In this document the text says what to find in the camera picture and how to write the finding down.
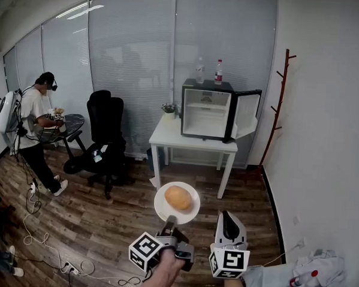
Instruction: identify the red-capped bottle in clothes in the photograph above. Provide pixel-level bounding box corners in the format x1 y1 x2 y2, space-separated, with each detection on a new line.
289 268 319 287

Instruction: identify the person's pale clothing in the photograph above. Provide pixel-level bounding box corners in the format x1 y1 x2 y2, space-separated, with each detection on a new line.
243 261 297 287

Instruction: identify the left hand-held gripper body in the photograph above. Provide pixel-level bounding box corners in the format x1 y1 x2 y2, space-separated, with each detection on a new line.
127 223 197 275

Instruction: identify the white square table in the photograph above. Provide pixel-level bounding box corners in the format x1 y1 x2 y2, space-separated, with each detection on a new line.
146 112 240 201

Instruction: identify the black mini fridge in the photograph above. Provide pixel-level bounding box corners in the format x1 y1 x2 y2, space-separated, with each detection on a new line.
179 78 263 146

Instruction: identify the white and teal device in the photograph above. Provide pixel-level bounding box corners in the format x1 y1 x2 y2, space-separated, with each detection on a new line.
91 144 108 164

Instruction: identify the red-brown wooden coat rack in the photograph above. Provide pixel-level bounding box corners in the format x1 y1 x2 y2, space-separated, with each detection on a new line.
257 47 298 174

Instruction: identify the pile of white clothes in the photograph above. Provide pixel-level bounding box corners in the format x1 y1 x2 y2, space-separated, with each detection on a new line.
288 246 349 287

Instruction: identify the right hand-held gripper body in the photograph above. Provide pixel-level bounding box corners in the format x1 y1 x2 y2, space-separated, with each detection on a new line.
207 238 251 280

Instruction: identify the orange bread bun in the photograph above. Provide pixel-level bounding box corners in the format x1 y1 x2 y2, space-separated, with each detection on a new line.
164 185 194 212

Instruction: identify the white round plate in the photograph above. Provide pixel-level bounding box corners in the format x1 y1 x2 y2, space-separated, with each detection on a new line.
152 180 202 226

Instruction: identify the round black marble table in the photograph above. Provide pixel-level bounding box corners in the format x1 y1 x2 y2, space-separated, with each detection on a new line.
35 111 86 145

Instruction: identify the person's left forearm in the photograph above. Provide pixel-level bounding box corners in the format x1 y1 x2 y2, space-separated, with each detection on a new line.
135 246 187 287

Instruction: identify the black bin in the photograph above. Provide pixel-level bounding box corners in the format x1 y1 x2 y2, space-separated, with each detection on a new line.
145 147 165 173

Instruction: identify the small potted flower plant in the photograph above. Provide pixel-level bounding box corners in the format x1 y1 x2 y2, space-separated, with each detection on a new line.
160 102 180 122

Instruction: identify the white cable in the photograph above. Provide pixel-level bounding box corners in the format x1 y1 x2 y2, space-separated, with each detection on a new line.
20 188 149 287

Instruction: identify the clear bottle with white cap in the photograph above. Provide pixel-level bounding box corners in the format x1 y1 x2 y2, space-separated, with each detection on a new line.
195 56 206 85

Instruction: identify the clear bottle with red cap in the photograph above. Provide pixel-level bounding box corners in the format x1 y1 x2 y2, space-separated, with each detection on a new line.
213 58 225 86

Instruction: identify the black office chair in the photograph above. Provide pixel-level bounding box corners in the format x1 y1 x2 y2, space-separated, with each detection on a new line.
62 88 141 202

